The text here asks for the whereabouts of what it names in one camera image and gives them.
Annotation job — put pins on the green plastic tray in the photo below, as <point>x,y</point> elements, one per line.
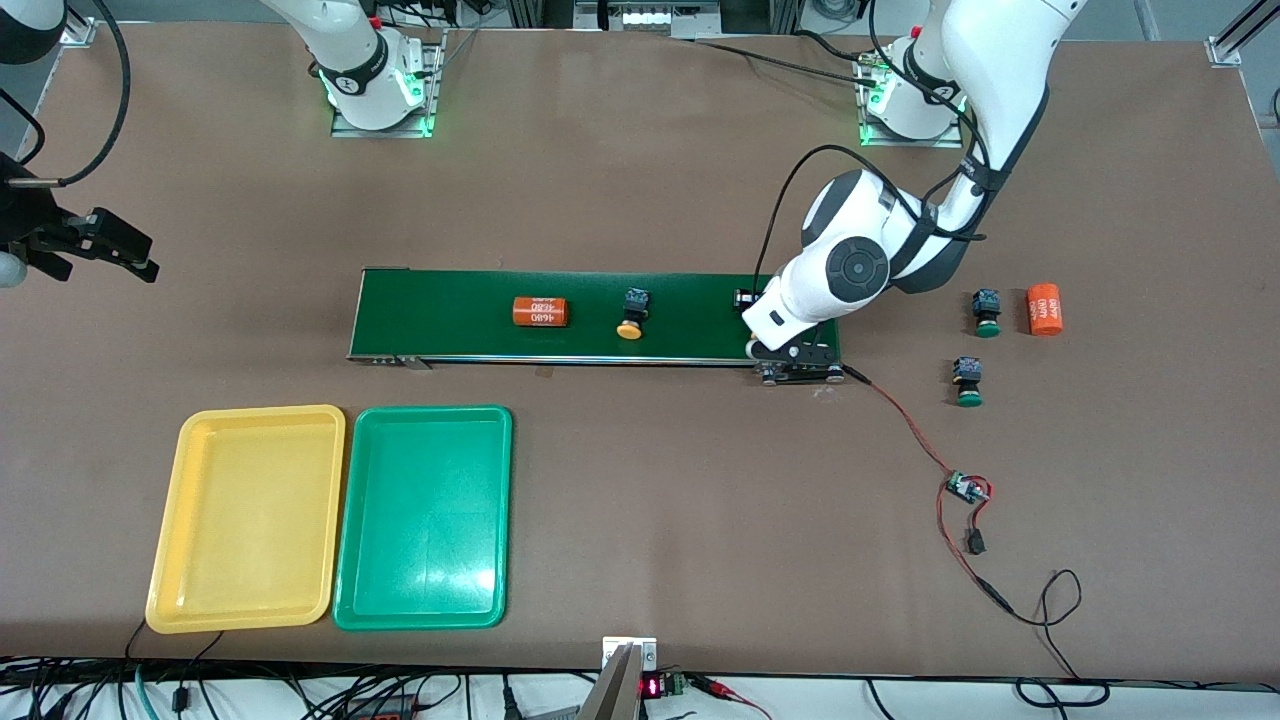
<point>425,560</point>

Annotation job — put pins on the green conveyor belt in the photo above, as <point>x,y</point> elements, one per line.
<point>430,315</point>

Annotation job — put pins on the red clip lead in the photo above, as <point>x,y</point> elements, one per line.
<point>715,687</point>

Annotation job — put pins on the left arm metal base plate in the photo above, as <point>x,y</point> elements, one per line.
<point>885,142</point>

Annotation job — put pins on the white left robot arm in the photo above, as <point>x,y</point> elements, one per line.
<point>1000,60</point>

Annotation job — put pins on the red digit display module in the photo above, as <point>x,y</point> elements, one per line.
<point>655,687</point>

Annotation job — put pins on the yellow plastic tray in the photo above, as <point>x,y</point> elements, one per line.
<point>250,560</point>

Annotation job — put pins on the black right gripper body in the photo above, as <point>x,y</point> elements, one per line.
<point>30,226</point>

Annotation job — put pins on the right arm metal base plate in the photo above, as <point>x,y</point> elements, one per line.
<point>437,85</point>

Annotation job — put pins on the green push button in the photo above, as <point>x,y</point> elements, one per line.
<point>968,399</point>
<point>988,328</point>

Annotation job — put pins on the grey device with lights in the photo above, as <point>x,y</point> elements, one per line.
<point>650,18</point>

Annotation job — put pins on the aluminium frame corner bracket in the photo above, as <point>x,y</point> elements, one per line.
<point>1222,48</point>
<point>80,32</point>

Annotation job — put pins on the grey metal post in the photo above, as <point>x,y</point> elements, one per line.
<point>612,695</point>

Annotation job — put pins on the small silver metal bracket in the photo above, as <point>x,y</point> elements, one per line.
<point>612,645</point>

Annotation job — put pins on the small green circuit board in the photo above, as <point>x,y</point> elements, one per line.
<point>963,487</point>

